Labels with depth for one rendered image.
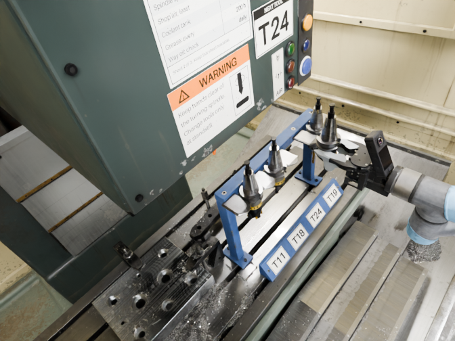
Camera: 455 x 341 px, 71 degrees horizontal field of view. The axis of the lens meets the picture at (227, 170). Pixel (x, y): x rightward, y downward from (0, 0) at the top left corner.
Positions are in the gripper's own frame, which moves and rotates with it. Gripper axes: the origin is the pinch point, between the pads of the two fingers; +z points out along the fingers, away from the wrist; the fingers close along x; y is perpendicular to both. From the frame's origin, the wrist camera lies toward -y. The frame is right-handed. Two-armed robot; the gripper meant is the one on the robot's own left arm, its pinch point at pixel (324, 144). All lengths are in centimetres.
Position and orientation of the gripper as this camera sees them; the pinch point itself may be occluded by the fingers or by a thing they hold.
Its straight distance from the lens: 92.1
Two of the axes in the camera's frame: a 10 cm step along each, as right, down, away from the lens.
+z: -7.3, -4.1, 5.4
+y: 1.2, 7.0, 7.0
